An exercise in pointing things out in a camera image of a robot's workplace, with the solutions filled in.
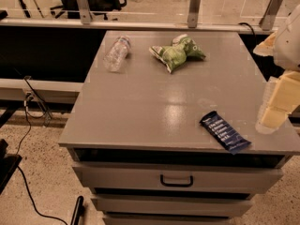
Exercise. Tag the metal rail bracket left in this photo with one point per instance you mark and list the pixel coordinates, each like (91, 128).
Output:
(84, 10)

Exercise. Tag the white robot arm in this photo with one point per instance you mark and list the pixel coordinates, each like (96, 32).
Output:
(286, 51)

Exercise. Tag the metal rail bracket right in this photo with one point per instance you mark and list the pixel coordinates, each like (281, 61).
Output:
(268, 19)

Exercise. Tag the metal rail bracket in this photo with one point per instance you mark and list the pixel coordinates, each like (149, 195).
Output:
(193, 13)
(84, 10)
(268, 19)

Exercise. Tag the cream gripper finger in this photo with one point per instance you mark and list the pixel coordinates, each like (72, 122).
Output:
(265, 48)
(280, 98)

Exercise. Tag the clear plastic water bottle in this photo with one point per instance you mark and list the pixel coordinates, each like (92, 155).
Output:
(114, 58)

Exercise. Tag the green jalapeno chip bag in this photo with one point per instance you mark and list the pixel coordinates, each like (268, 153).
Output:
(175, 55)

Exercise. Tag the black drawer handle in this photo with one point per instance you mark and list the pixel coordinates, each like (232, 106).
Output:
(185, 182)

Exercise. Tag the blue rxbar blueberry bar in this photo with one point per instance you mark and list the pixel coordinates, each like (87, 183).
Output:
(224, 133)

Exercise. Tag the grey drawer cabinet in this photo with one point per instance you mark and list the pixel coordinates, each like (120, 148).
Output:
(126, 129)

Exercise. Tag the black cylinder on floor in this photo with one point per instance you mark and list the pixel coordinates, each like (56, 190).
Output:
(78, 211)

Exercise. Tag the metal rail bracket middle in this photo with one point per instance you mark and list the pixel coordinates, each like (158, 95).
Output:
(193, 13)

